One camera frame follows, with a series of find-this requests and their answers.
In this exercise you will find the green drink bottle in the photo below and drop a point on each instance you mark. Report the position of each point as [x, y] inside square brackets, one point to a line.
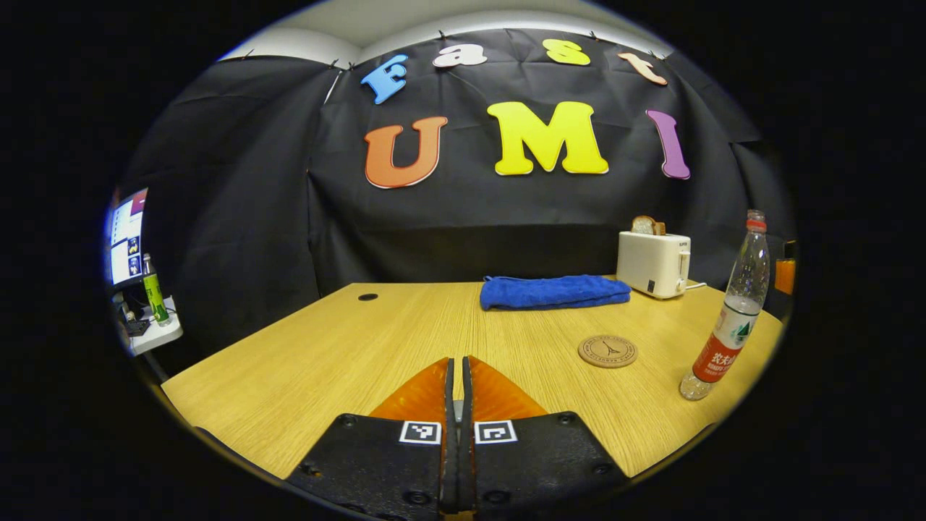
[154, 293]

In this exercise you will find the computer monitor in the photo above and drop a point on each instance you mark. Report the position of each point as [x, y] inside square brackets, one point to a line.
[126, 239]

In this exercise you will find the clear plastic water bottle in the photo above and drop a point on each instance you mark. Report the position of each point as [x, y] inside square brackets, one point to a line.
[734, 318]

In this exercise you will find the white toaster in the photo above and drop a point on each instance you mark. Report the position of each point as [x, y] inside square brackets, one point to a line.
[651, 264]

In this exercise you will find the black backdrop cloth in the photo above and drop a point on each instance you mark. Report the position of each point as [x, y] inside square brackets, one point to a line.
[253, 181]

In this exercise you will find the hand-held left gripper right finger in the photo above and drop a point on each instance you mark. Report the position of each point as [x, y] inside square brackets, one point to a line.
[535, 456]

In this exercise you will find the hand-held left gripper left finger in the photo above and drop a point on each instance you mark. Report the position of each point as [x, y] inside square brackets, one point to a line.
[376, 463]

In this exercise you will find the blue towel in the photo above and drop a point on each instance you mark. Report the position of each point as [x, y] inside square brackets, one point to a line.
[553, 291]

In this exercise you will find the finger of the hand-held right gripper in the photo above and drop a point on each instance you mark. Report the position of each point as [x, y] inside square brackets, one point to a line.
[786, 276]

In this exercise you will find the white side table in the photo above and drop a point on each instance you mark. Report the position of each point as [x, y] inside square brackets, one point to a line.
[159, 334]

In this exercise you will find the black keyboard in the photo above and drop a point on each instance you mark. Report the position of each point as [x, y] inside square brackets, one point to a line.
[137, 327]

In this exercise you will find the toasted bread slice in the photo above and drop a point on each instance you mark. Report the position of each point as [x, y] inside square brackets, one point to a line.
[646, 226]

